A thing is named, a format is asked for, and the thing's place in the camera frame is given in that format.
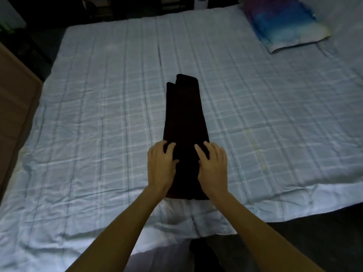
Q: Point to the purple and blue pillow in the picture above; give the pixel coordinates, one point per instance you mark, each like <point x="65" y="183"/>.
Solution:
<point x="283" y="22"/>

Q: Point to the person's right forearm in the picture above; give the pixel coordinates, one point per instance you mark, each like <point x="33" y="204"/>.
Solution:
<point x="266" y="240"/>

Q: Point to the dark brown sweater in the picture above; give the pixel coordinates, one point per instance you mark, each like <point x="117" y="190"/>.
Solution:
<point x="185" y="116"/>

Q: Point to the bed with pale checked sheet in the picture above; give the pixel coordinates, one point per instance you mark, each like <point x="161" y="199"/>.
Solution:
<point x="99" y="110"/>

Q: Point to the light wooden wardrobe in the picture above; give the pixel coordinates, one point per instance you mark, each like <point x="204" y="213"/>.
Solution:
<point x="14" y="110"/>

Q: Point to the person's light blue shirt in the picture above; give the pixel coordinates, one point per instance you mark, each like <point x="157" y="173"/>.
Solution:
<point x="158" y="260"/>

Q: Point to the person's left forearm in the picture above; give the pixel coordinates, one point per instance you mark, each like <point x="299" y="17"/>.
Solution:
<point x="113" y="240"/>

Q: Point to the person's left hand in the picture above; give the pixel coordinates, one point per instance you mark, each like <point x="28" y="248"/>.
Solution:
<point x="161" y="169"/>

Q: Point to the person's right hand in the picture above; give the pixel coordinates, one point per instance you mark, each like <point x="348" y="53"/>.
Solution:
<point x="214" y="172"/>

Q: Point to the green plastic bottle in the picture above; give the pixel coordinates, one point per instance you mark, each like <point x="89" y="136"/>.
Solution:
<point x="5" y="27"/>

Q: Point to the dark wooden stool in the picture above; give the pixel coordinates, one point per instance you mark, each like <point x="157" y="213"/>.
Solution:
<point x="25" y="53"/>

